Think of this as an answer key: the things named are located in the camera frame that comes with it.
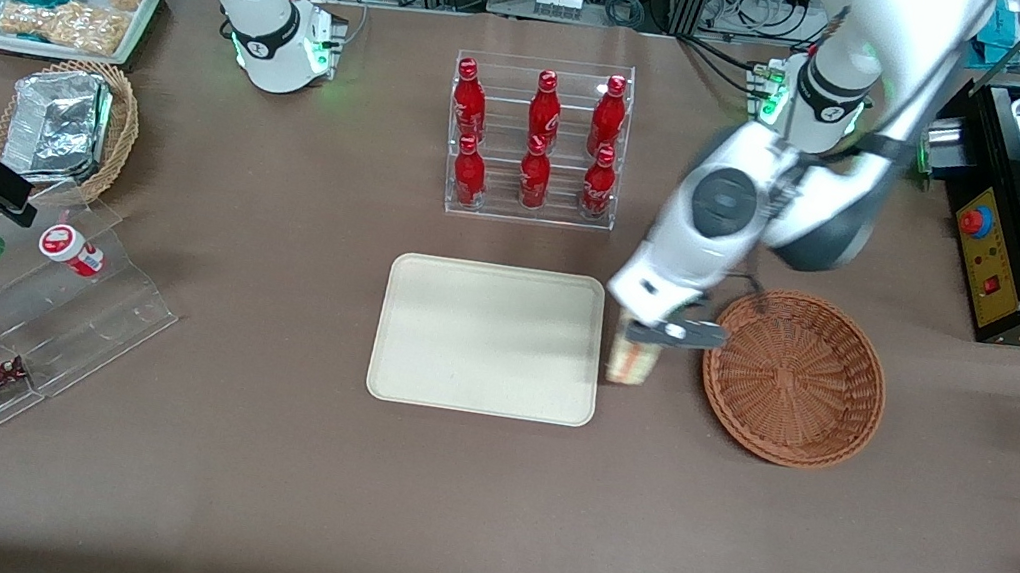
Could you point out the triangle sandwich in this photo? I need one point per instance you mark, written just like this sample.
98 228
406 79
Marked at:
632 360

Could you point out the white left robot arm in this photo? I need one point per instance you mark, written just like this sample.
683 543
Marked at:
861 36

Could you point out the round brown wicker basket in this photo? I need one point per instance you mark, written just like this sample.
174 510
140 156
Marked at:
794 380

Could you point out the small oval wicker basket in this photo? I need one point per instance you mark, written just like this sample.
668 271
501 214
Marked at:
120 137

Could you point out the cream rectangular tray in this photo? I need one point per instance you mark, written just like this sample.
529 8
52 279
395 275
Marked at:
487 339

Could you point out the white snack tray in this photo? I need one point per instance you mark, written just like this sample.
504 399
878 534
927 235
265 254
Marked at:
129 27

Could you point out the crumpled foil container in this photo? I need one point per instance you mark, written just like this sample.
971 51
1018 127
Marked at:
53 127

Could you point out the red lidded snack cup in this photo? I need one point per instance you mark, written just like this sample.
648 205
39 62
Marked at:
69 248

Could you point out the red cola bottle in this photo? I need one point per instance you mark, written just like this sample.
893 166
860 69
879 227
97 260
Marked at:
470 171
545 108
469 98
609 109
534 177
598 183

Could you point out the clear acrylic stepped display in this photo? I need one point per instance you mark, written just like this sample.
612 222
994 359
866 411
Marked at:
91 315

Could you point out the clear acrylic bottle rack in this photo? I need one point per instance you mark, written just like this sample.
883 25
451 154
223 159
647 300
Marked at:
526 213

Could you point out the red and blue warmer knob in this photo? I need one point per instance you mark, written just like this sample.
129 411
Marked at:
975 221

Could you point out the small silver metal box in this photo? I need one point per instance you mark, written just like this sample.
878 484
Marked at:
941 144

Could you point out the white power strip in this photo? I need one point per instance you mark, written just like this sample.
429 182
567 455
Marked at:
558 0

